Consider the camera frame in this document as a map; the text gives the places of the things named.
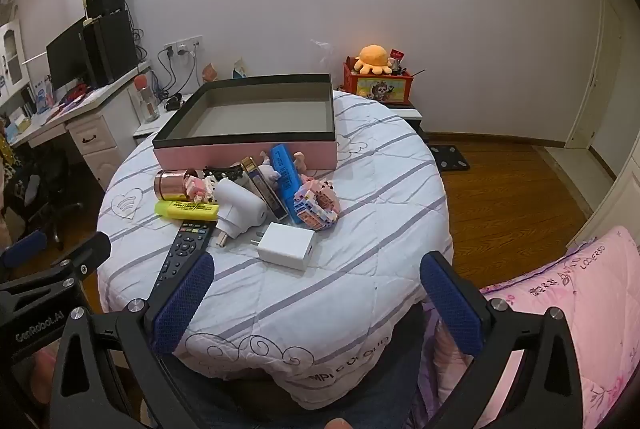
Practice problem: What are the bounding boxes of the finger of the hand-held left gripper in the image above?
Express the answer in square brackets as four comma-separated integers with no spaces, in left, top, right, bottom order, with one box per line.
[49,231,112,281]
[0,230,49,269]

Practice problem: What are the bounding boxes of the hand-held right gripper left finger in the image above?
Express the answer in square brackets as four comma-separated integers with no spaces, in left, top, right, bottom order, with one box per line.
[50,253,216,429]

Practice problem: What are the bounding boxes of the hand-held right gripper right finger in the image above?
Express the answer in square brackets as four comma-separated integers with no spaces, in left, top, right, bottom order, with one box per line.
[419,250,586,429]

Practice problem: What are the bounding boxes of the black remote control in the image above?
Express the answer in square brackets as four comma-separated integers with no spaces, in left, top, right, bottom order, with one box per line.
[150,220,211,305]

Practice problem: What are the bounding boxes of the yellow highlighter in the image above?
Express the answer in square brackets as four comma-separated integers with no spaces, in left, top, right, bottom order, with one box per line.
[154,200,221,222]

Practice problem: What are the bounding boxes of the rose gold cylinder jar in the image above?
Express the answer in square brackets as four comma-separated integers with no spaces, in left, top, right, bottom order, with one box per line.
[153,168,198,202]

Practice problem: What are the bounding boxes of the white rounded plug adapter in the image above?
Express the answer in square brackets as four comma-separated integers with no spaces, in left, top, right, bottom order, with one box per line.
[214,178,268,247]

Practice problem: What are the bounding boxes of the white square charger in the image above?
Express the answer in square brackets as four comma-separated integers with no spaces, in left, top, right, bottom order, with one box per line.
[250,222,317,271]

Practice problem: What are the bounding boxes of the pink box with black rim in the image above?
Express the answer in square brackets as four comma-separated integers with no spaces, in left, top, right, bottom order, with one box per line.
[151,73,338,172]

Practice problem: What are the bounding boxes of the blue rectangular case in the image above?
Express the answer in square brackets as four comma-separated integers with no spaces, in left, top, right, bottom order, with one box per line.
[270,143,306,225]

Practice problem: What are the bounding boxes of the small pink block toy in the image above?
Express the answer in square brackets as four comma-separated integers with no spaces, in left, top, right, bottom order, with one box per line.
[186,174,221,205]

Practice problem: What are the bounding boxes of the pink floral blanket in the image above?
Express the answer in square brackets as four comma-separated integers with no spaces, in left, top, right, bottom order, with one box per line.
[425,225,640,429]

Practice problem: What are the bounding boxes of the black hair clip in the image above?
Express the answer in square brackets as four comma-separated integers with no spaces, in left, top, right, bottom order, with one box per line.
[202,164,243,182]

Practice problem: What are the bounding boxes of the gold and blue pack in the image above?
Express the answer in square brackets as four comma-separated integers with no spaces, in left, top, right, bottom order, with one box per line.
[241,156,290,222]

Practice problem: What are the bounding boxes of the white desk with drawers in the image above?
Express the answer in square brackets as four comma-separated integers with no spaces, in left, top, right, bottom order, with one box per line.
[10,62,151,190]

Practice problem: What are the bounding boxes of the black bathroom scale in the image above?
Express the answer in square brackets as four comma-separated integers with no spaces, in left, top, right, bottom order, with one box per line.
[429,144,472,172]

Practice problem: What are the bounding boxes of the blue box on desk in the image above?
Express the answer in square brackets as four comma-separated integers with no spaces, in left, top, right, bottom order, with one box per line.
[31,76,55,110]

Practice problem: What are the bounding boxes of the pig doll in blue dress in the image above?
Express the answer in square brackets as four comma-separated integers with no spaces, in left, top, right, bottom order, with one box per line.
[257,150,309,190]

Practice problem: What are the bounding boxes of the person's dark trousers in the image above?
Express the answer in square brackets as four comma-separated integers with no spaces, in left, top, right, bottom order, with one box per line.
[165,309,426,429]

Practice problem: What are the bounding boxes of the clear bottle with red cap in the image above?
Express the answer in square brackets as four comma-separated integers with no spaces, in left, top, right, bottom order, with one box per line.
[134,75,161,122]

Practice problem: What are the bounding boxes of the white topped side table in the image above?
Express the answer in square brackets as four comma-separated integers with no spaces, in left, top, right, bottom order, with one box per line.
[385,102,431,142]

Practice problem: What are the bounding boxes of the white wardrobe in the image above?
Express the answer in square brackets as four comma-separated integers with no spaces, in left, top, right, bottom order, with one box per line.
[565,159,640,250]

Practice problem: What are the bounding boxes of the white glass door cabinet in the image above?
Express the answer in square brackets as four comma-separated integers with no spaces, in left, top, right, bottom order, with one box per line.
[0,19,28,95]

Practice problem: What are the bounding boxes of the black computer monitor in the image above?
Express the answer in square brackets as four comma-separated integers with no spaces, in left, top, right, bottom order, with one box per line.
[46,16,91,91]

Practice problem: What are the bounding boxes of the black computer tower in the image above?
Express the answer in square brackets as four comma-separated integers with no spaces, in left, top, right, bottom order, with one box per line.
[82,12,138,87]

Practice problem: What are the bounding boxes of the red printed storage box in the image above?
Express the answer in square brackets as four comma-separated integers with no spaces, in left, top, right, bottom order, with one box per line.
[343,59,415,106]

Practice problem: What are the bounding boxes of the orange octopus plush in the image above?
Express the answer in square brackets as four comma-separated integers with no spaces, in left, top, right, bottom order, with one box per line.
[354,45,393,76]

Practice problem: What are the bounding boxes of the white door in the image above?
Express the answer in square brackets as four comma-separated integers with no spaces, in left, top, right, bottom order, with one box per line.
[567,0,626,150]

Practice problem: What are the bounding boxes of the clear plastic wrap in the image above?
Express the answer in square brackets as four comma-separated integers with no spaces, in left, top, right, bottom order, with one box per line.
[310,38,333,65]

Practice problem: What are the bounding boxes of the black plug with cable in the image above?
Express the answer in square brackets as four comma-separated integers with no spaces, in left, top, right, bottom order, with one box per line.
[157,46,196,100]

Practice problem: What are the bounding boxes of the white wall power strip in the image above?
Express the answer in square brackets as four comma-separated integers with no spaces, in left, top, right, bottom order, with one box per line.
[163,35,204,56]

